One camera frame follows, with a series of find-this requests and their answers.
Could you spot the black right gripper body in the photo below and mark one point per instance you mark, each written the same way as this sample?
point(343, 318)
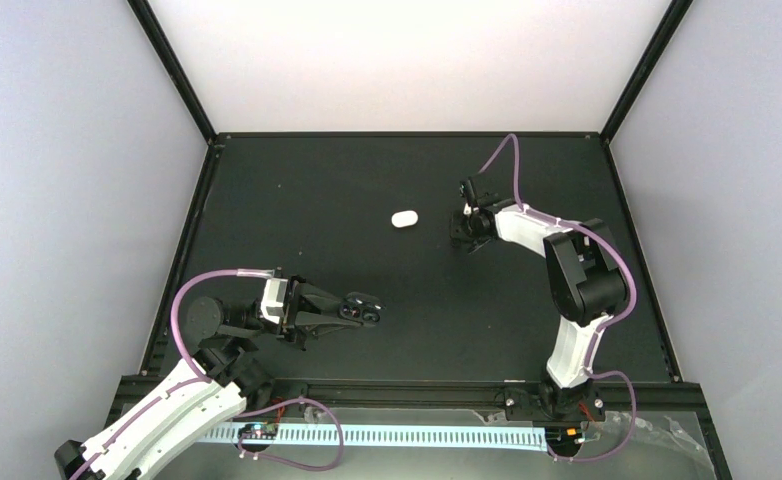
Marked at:
point(464, 232)

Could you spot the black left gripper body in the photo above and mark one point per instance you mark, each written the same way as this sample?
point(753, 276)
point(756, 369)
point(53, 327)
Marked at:
point(295, 303)

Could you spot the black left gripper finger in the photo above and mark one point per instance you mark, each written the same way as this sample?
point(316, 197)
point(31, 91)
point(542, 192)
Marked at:
point(322, 300)
point(312, 326)

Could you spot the small black oval object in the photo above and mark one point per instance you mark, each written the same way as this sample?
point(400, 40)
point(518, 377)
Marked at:
point(362, 308)

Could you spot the white earbud charging case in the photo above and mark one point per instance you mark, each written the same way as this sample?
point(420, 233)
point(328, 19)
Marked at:
point(404, 219)

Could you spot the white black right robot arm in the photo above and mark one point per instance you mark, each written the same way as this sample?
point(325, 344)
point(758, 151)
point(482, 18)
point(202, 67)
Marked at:
point(587, 285)

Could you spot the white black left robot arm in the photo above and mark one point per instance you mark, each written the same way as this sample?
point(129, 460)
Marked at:
point(217, 378)

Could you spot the small circuit board left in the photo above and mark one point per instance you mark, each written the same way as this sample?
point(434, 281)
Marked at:
point(258, 432)

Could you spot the small circuit board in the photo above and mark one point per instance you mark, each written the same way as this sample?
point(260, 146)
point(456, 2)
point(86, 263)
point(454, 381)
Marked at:
point(574, 436)
point(258, 432)

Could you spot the small circuit board right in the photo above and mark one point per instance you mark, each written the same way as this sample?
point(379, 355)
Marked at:
point(574, 436)

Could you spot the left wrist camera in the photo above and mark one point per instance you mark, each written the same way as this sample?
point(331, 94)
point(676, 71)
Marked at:
point(273, 301)

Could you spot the black front rail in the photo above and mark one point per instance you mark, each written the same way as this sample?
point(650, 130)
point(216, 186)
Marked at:
point(366, 394)

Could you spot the white slotted cable duct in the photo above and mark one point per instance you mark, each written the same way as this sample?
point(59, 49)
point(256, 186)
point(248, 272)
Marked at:
point(525, 438)

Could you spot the black vertical frame post right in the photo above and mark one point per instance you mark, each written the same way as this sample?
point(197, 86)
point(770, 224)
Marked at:
point(649, 59)

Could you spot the black vertical frame post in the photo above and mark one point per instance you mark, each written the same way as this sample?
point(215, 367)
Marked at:
point(152, 28)
point(649, 59)

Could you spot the black vertical frame post left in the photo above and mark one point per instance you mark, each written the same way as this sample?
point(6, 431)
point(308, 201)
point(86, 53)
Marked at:
point(152, 28)

